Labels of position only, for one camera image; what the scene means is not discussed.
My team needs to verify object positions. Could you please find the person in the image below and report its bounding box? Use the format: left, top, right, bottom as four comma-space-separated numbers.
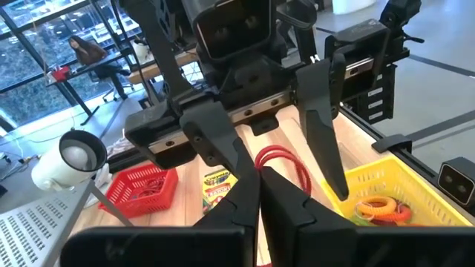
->
68, 35, 133, 81

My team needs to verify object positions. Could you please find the white spotlight lamp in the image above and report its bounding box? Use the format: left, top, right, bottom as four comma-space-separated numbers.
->
30, 129, 108, 192

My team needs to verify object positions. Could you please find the black background desk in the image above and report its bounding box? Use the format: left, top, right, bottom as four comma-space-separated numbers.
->
44, 47, 149, 127

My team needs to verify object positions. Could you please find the yellow plastic basket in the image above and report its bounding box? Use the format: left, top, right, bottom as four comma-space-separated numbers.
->
321, 154, 475, 228

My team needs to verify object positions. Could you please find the yellow Crayola crayon box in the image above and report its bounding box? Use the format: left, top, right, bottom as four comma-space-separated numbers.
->
202, 168, 239, 216

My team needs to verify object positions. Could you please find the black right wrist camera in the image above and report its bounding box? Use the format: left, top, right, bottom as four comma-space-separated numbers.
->
181, 0, 278, 63

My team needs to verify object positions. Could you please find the red item on desk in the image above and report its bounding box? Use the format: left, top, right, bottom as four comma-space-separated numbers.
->
51, 66, 71, 82

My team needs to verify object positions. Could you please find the black table-level camera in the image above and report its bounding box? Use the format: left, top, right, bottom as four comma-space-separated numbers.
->
436, 156, 475, 207

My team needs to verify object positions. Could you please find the grey perforated metal riser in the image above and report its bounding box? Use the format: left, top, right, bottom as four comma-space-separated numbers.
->
0, 179, 134, 267

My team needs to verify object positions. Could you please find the yellow coil wristband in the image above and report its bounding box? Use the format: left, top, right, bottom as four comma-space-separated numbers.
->
355, 196, 398, 218

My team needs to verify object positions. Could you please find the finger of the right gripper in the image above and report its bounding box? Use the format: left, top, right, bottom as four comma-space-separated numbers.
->
179, 101, 258, 179
295, 53, 351, 202

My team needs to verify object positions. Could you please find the red plastic basket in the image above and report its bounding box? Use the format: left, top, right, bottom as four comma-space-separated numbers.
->
98, 162, 180, 220

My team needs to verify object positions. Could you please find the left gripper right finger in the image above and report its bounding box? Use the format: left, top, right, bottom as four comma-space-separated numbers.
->
259, 165, 358, 267

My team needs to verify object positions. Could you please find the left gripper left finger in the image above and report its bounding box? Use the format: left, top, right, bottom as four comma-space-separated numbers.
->
192, 167, 261, 267

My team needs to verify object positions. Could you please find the white round column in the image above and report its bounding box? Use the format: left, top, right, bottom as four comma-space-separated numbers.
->
331, 0, 378, 16

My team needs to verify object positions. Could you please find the neighbouring wooden table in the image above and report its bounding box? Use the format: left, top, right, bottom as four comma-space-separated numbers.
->
128, 50, 200, 85

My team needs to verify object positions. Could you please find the large red rubber band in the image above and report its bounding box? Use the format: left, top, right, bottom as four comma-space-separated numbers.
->
254, 144, 313, 267

